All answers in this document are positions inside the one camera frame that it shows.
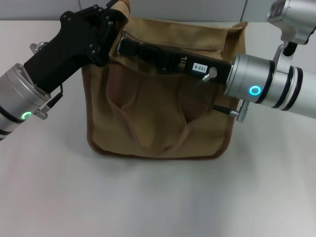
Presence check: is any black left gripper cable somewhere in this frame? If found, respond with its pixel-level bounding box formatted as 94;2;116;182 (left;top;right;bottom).
36;84;65;120

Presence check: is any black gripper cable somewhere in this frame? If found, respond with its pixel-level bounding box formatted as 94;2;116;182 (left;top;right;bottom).
213;104;239;117
36;84;65;120

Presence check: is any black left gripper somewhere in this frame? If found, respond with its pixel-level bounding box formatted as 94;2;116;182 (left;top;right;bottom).
24;0;129;94

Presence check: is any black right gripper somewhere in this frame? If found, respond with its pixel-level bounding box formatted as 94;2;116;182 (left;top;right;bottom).
118;39;233;85

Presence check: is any khaki canvas food bag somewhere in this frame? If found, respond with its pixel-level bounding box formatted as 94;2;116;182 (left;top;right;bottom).
81;0;248;160

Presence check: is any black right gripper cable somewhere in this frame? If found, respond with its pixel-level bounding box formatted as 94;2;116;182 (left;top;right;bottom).
213;104;239;117

